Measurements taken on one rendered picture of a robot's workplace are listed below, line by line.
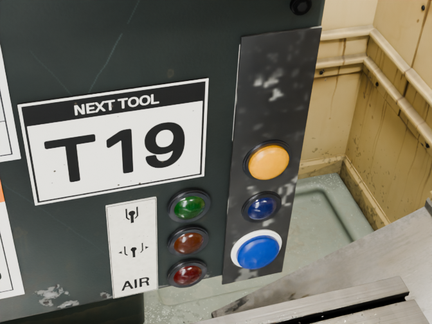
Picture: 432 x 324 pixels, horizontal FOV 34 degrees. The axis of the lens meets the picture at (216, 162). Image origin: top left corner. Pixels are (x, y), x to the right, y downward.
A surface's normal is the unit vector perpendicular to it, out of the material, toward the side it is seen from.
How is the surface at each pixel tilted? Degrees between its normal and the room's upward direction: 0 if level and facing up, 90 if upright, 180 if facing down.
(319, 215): 0
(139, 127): 90
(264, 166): 88
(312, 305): 0
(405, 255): 25
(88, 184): 90
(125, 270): 90
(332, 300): 0
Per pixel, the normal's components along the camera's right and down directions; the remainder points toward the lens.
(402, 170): -0.96, 0.16
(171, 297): 0.04, -0.75
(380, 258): -0.36, -0.61
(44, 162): 0.29, 0.65
